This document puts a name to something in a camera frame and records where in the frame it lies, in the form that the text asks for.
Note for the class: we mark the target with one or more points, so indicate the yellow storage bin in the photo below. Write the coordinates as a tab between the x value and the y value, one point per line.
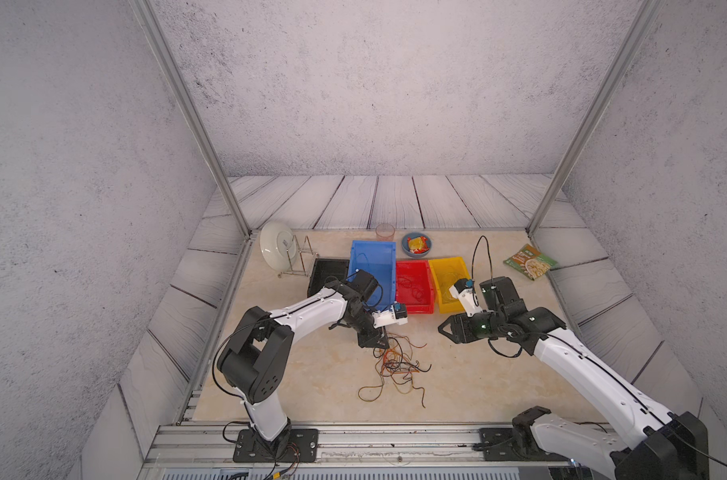
445	272

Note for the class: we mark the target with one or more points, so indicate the blue bowl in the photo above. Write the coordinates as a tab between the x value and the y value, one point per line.
404	244

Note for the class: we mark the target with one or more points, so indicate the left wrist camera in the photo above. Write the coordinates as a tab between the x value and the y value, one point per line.
395	314

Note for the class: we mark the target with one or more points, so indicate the right aluminium frame post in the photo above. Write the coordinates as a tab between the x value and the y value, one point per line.
632	43

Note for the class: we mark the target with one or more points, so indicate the black storage bin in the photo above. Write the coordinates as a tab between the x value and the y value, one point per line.
325	270

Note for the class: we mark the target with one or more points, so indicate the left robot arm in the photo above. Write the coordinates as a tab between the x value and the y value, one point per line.
254	358

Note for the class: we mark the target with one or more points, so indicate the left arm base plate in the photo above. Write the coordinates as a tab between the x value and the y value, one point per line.
294	445

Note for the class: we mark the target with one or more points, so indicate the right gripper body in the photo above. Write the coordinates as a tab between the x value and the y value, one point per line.
482	325

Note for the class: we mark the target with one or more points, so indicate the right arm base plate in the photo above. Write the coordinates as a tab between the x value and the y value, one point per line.
508	444

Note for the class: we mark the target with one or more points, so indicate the aluminium front rail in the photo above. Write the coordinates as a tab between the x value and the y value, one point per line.
348	451

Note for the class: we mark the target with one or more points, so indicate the aluminium frame post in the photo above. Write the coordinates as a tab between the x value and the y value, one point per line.
632	43
166	59

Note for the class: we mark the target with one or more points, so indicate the blue storage bin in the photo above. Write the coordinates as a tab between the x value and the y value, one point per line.
378	259

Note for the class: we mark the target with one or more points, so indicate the pink plastic cup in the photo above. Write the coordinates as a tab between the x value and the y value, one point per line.
385	232

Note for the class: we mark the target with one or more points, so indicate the white plate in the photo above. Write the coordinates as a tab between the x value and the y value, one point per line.
278	246

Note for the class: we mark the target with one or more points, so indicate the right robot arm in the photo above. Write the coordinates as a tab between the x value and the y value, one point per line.
646	439

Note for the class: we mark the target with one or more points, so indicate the red yellow snack packet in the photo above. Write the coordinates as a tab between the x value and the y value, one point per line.
418	245

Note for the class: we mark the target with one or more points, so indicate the left aluminium frame post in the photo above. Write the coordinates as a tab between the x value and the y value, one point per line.
166	59

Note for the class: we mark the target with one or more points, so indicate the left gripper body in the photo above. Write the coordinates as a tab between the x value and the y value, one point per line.
369	334

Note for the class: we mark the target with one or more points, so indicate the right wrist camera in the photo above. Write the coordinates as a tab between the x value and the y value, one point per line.
464	291

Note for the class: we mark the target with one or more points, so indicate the red storage bin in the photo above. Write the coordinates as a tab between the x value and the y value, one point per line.
415	287

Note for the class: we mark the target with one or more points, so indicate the green food packet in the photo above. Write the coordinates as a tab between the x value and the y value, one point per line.
531	262

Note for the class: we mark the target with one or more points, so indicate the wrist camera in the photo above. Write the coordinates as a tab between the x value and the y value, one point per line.
395	314
464	291

